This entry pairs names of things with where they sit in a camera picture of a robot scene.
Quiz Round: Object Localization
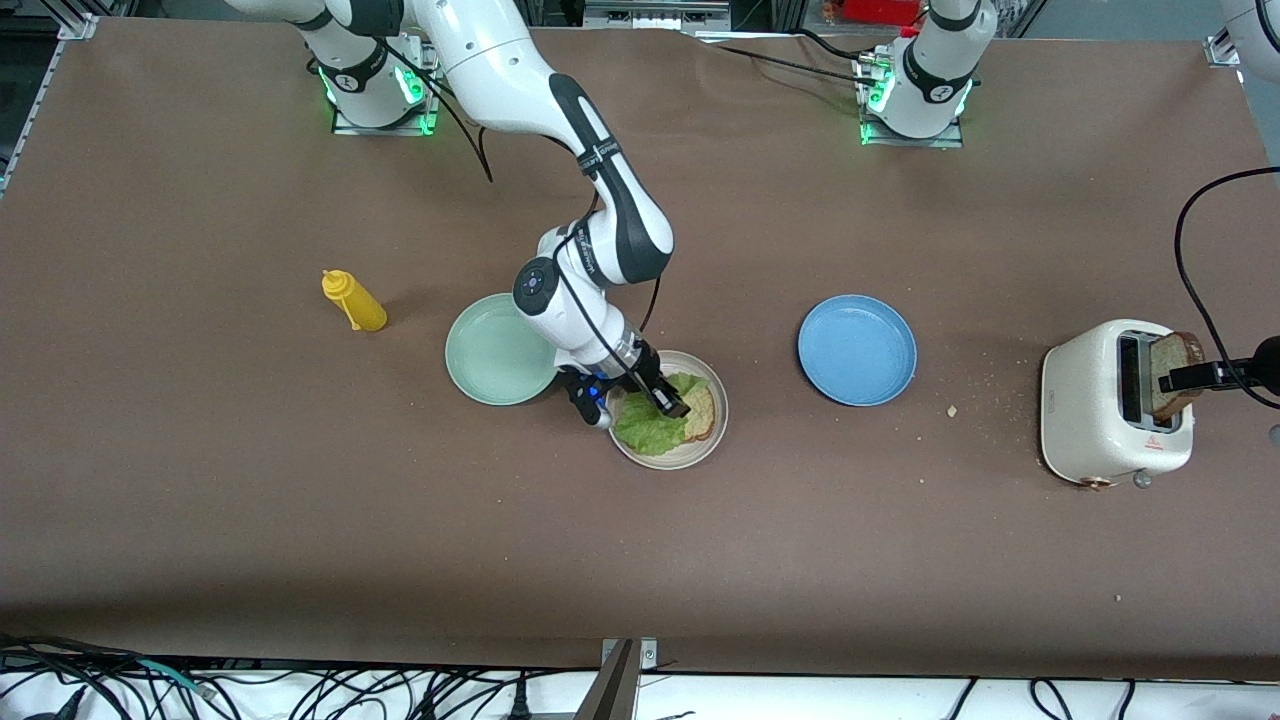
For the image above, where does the brown toasted bread slice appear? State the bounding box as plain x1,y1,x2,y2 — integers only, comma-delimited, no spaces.
682,384,718,444
1148,331,1208,421

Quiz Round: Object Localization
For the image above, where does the green lettuce leaf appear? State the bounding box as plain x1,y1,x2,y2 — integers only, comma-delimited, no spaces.
612,372,713,458

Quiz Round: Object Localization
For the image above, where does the yellow squeeze bottle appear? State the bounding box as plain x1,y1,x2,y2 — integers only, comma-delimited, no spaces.
321,269,389,333

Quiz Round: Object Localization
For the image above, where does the beige plate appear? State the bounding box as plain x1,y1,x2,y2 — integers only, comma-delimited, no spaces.
604,350,730,471

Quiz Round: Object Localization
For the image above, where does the mint green plate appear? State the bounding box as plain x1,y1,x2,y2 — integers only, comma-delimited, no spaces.
444,292,563,407

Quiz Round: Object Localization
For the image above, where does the blue plate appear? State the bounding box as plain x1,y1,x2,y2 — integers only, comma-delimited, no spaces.
797,294,918,408

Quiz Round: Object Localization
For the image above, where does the white toaster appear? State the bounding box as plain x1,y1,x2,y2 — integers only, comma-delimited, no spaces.
1040,318,1196,493

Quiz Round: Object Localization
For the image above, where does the brown table cover sheet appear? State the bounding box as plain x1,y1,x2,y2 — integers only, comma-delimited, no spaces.
0,15,1280,683

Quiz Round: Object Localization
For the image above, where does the aluminium profile bar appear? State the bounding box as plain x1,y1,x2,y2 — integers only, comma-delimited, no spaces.
575,640,641,720

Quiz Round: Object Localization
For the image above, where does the red box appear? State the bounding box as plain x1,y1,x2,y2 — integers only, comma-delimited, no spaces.
840,0,926,26

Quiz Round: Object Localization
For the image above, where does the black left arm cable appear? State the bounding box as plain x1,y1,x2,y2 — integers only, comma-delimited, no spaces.
1174,168,1280,409

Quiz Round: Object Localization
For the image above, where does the small metal bracket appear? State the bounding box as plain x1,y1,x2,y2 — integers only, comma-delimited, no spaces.
600,637,659,673

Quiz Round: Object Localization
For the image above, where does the black base cable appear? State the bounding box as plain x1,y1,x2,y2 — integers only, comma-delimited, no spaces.
700,40,881,89

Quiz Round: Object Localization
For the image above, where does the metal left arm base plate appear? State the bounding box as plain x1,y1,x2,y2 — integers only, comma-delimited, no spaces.
858,50,967,150

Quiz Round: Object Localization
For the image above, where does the silver frame rail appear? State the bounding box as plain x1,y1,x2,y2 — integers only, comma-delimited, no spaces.
585,0,731,31

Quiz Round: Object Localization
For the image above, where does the teal floor cable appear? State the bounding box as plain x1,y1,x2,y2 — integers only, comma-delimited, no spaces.
135,657,216,698

